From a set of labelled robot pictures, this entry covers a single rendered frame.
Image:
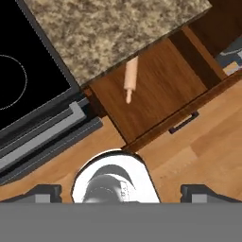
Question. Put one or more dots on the white and black round thing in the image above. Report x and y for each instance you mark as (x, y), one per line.
(115, 179)

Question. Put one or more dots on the pale wooden rolling pin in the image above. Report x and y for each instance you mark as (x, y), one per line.
(130, 75)

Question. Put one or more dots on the black glass hob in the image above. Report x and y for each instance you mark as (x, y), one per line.
(28, 63)

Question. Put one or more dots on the open brown wooden drawer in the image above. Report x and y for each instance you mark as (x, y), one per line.
(157, 91)

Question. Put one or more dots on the brown wooden drawer front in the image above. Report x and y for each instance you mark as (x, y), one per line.
(189, 107)

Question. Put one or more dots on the dark grey oven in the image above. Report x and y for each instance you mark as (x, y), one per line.
(47, 138)

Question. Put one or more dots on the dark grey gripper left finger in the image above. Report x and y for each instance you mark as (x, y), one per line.
(47, 193)

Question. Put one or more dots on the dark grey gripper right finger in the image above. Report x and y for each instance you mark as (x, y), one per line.
(195, 193)

